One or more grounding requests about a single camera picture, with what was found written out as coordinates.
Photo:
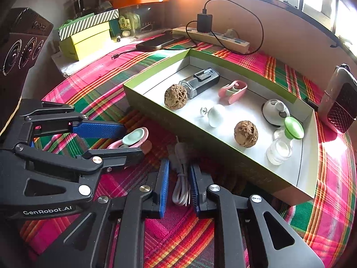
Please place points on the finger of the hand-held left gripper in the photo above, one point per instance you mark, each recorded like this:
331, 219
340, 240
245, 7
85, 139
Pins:
97, 130
117, 155

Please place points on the grey mini heater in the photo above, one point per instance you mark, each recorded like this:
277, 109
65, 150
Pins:
339, 103

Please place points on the green mushroom-shaped knob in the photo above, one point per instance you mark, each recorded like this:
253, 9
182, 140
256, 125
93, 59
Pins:
294, 127

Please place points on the brown walnut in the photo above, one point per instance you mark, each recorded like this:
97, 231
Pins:
175, 96
246, 134

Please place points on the beige power strip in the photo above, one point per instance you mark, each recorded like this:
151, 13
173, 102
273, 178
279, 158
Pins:
237, 43

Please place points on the black box with circles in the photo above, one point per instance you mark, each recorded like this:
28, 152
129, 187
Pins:
25, 47

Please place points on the black window latch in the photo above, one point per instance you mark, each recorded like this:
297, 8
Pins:
336, 42

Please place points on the white plug adapter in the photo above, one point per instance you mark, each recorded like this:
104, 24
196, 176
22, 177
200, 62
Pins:
231, 33

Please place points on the small clear plastic jar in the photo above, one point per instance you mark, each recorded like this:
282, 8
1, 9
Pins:
279, 152

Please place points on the pink looped plastic clip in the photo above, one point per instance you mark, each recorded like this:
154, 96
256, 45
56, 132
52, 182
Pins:
233, 90

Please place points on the pink clip with mint oval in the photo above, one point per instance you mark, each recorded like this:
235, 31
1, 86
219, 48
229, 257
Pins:
135, 136

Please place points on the green cardboard box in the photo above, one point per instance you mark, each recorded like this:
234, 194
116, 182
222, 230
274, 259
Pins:
189, 120

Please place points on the plaid blanket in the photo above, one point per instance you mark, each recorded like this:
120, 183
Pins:
329, 201

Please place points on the white knob with screw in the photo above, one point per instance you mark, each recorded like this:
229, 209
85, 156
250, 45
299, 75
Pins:
217, 115

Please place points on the yellow cardboard box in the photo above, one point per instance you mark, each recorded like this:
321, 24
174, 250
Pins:
86, 43

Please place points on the clear black flashlight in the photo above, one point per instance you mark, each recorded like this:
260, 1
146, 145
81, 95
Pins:
200, 82

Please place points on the green striped box lid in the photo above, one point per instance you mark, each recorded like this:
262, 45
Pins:
86, 23

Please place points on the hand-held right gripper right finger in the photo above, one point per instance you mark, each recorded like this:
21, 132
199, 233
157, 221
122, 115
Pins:
193, 189

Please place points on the white round panda gadget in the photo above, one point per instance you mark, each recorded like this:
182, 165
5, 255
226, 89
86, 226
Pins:
274, 111

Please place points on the black power bank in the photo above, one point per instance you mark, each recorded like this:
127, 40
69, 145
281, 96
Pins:
159, 42

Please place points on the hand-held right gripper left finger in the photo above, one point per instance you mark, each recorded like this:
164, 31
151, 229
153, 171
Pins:
164, 189

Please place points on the black charger brick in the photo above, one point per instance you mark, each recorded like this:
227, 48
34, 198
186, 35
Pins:
204, 22

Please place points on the green labelled tin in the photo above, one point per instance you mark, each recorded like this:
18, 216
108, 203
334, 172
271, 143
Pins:
120, 26

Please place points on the dark glass jar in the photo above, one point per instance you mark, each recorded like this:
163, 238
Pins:
78, 4

